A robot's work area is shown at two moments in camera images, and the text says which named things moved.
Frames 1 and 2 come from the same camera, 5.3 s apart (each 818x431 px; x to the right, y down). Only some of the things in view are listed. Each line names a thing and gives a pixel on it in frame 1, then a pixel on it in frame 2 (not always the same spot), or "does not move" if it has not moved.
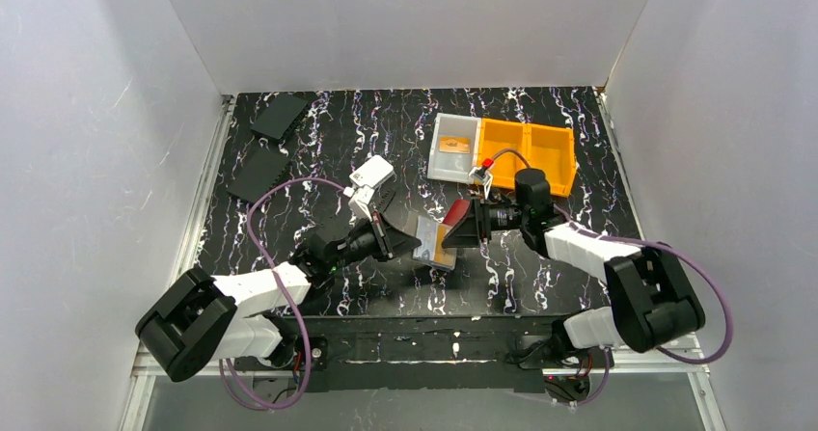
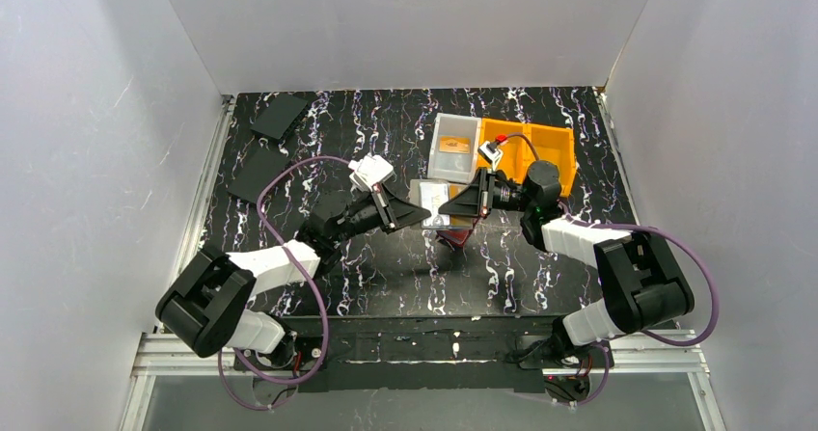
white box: x=372 y=173 does not move
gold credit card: x=454 y=145 does not move
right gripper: x=480 y=221 to x=483 y=195
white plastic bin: x=454 y=148 does not move
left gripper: x=381 y=237 to x=385 y=211
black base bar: x=445 y=354 does not move
